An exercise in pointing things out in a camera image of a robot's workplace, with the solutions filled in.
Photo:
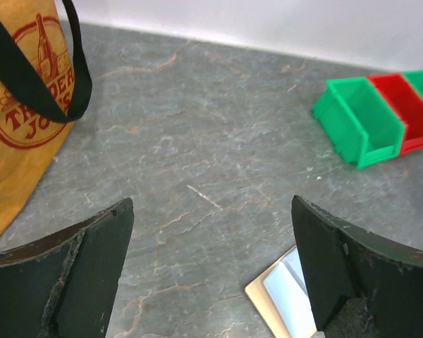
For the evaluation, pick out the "red plastic bin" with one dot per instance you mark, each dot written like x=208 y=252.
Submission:
x=395 y=89

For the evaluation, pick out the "yellow paper tote bag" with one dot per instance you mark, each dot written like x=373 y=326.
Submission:
x=45 y=86

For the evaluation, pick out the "left green plastic bin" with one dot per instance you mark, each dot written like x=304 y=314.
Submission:
x=362 y=126

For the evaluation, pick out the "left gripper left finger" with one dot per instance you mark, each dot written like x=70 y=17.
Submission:
x=65 y=284

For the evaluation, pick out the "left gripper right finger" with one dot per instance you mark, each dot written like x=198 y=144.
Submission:
x=359 y=284

